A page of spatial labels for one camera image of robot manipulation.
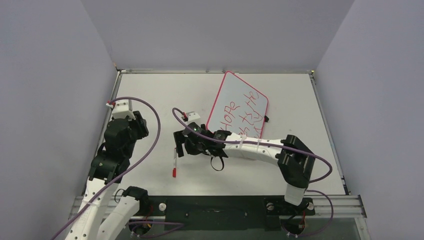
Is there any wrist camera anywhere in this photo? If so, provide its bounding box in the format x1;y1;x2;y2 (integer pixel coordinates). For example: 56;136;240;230
106;99;136;121
182;111;201;125

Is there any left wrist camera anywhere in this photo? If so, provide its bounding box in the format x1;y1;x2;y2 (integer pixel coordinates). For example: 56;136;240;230
106;99;136;121

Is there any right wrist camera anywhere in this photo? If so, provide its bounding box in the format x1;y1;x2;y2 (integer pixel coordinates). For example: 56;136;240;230
182;111;201;125

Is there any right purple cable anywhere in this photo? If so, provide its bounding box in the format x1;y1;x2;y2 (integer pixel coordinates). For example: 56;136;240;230
171;107;335;238

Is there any purple cable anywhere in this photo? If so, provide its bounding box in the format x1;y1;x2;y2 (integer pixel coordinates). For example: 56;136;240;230
49;96;185;240
171;107;335;238

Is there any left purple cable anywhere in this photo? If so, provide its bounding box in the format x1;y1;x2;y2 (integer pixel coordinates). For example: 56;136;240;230
49;96;185;240

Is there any pink framed whiteboard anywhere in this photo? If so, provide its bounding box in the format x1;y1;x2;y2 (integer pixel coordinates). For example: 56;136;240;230
205;71;269;139

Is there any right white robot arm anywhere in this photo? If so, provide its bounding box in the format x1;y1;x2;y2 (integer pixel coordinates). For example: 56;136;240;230
173;122;316;214

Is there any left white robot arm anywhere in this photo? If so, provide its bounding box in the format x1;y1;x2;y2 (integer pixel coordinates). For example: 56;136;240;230
66;110;149;240

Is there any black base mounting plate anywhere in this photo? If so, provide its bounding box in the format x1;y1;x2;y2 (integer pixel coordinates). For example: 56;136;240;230
134;195;316;231

